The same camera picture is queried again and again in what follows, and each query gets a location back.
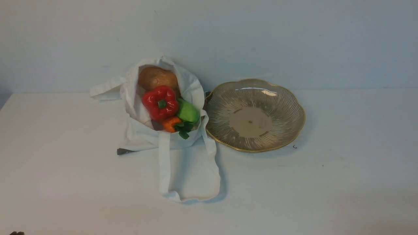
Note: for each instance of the red bell pepper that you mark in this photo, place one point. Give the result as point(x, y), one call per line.
point(161, 103)

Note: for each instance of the orange carrot with leaves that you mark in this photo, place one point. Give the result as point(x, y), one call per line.
point(177, 125)

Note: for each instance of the brown potato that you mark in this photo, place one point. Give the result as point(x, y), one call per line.
point(151, 77)

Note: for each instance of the white cloth tote bag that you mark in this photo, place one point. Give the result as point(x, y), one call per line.
point(187, 167)

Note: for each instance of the green vegetable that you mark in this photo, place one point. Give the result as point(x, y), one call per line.
point(187, 112)

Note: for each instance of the dark object at bottom edge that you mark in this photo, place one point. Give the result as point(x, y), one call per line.
point(17, 233)

